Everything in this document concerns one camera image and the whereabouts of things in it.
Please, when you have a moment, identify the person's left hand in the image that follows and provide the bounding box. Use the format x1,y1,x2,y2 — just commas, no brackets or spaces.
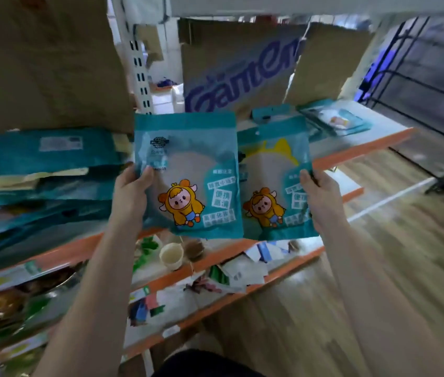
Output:
108,162,156,232

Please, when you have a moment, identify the person's right hand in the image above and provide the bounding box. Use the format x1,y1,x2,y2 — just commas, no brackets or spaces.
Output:
298,168,350,235

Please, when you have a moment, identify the messy pile of teal packets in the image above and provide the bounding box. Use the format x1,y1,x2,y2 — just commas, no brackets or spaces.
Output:
0,127,136,278

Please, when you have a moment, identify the white metal shelf orange trim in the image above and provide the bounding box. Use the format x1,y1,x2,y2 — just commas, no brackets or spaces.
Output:
127,0,417,362
0,0,191,377

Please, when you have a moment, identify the yellow hand mirror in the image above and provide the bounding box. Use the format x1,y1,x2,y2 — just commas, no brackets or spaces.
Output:
0,133,134,195

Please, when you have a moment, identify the person's right forearm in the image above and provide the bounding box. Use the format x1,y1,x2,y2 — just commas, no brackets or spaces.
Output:
318,223,444,377

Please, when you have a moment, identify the person's left forearm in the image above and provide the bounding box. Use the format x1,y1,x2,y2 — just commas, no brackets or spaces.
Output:
33,223,144,377

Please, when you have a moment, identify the person's black shirt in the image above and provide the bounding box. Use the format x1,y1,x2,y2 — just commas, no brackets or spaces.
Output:
153,349,266,377

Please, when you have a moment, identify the green snack packet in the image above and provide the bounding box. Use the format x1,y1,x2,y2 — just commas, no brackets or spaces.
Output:
133,237,160,271

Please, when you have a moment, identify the beige paper cup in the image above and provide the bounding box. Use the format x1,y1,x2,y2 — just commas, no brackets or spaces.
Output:
158,242,185,271

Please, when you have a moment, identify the brown plastic cup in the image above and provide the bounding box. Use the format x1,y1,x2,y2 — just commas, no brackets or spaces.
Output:
184,238,206,262

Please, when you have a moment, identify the pile of colourful cards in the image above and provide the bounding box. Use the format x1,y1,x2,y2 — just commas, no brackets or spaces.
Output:
127,286,166,326

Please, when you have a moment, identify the pile of white paper cards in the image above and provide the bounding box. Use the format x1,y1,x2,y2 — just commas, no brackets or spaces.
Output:
206,239,289,295

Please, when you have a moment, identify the plain brown cardboard sheet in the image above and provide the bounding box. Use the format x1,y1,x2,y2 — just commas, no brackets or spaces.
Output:
284,21,376,106

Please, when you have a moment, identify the brown cardboard sheet red print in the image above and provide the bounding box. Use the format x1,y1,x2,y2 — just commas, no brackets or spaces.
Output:
0,0,136,138

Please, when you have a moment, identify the cardboard sheet blue lettering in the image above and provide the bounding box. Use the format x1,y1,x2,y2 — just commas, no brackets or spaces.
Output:
178,17,309,114

